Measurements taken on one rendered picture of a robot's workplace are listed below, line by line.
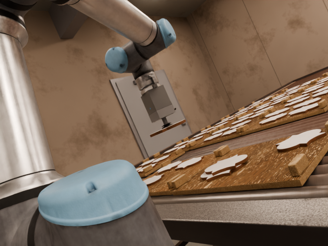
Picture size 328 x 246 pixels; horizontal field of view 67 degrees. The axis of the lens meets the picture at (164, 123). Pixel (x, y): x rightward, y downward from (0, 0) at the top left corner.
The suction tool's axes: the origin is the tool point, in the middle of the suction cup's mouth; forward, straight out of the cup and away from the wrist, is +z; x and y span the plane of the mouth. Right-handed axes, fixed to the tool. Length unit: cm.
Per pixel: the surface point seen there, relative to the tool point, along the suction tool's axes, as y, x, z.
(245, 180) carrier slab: -29.5, 0.1, 18.1
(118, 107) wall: 302, -70, -58
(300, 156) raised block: -41.2, -6.6, 15.5
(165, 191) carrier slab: 0.3, 10.1, 18.2
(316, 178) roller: -43.3, -5.8, 19.9
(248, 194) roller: -32.4, 3.0, 20.0
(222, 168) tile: -17.5, -2.9, 16.1
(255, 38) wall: 294, -399, -90
